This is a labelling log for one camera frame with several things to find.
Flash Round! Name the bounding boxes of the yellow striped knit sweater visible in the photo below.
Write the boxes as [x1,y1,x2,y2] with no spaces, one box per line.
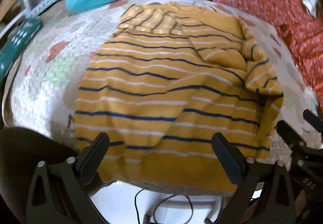
[74,2,284,192]

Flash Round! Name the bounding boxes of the heart patterned quilted blanket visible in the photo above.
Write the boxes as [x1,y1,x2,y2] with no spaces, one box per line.
[2,0,319,197]

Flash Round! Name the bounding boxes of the red floral bedsheet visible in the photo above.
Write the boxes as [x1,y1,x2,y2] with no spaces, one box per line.
[212,0,322,105]

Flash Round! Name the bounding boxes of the dark green cardboard box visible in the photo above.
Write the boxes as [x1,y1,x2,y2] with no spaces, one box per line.
[0,18,43,83]

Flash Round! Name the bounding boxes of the light blue dotted box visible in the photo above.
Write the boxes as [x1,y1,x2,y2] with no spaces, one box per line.
[26,0,59,18]

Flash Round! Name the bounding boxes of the black cable on floor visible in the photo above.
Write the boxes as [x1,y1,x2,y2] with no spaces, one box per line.
[133,188,194,224]

